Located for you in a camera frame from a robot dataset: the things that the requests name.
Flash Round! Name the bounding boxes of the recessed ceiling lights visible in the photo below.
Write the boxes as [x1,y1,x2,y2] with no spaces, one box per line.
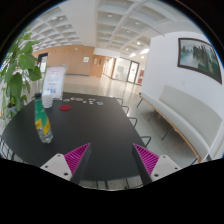
[49,11,151,58]

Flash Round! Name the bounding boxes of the wooden double door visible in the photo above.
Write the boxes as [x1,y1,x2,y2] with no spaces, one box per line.
[90,56,105,78]

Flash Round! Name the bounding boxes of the long white bench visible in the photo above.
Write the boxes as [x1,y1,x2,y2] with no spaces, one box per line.
[138,84,224,164]

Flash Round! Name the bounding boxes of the pink and white sign stand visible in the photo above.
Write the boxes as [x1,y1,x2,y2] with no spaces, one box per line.
[41,65,67,100]

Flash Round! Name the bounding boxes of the framed landscape painting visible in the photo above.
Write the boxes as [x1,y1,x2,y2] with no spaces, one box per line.
[176,37,223,85]

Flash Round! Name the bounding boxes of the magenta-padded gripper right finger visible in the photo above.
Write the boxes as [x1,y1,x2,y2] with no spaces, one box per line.
[131,142,183,186]

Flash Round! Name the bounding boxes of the green potted plant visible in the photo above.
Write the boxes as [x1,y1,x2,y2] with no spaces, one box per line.
[0,31,43,128]

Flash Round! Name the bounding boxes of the flat round red coaster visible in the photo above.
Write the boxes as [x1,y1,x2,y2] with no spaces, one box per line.
[59,104,72,112]

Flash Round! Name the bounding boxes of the glass entrance door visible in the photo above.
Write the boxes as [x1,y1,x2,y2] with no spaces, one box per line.
[127,60,140,84]

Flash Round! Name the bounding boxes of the green drink bottle yellow label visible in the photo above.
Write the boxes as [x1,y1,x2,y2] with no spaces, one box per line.
[34,92,54,145]

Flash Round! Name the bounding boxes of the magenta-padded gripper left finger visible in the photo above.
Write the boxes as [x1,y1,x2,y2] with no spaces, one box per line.
[39,142,93,186]

